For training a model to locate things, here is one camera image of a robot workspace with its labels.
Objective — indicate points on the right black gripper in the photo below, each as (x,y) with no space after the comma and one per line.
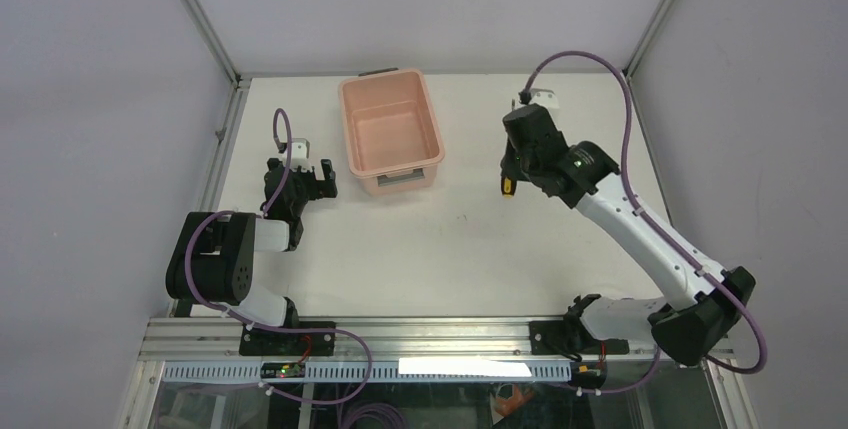
(515,169)

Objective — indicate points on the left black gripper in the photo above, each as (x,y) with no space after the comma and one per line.
(303,179)

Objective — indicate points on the black yellow handled screwdriver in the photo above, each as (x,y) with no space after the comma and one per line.
(507,187)

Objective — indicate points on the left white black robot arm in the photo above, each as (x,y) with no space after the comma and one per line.
(216,264)

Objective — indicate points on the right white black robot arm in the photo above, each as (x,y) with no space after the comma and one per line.
(700,300)

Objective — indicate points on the pink plastic bin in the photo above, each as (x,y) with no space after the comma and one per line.
(392,135)

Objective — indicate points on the orange object under table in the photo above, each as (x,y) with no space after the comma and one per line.
(507,398)

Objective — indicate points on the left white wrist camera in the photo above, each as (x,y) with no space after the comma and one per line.
(297,153)

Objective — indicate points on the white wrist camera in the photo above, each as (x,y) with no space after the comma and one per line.
(297,153)
(543,97)

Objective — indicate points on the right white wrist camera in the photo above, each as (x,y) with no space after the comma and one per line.
(543,97)

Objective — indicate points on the left aluminium frame post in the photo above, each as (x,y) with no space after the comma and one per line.
(204,26)

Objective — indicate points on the aluminium frame post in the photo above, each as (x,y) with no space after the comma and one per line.
(648,36)
(204,26)

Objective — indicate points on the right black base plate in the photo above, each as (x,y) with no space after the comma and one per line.
(557,337)

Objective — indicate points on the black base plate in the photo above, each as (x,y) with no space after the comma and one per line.
(317,341)
(557,337)

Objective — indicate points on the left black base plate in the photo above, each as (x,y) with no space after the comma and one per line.
(317,341)

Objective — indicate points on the white slotted cable duct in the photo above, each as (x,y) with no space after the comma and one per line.
(403,370)

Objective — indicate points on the aluminium front rail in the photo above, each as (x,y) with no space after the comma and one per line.
(388,338)

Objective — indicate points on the right aluminium frame post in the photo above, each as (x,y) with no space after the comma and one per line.
(648,36)

